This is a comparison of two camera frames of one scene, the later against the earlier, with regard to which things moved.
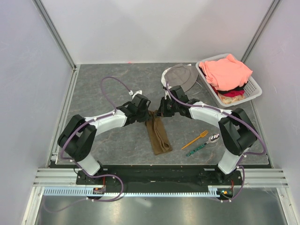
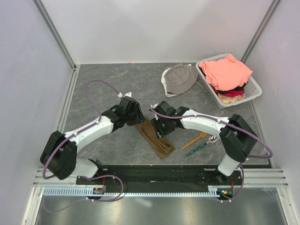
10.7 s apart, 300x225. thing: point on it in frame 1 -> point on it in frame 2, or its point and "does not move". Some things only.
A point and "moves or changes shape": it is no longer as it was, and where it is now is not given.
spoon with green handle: x=212 y=138 does not move
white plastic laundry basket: x=251 y=90 does not move
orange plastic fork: x=202 y=135 does not move
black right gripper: x=161 y=111 -> x=160 y=131
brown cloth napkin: x=159 y=141 moves or changes shape
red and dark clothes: x=230 y=96 does not move
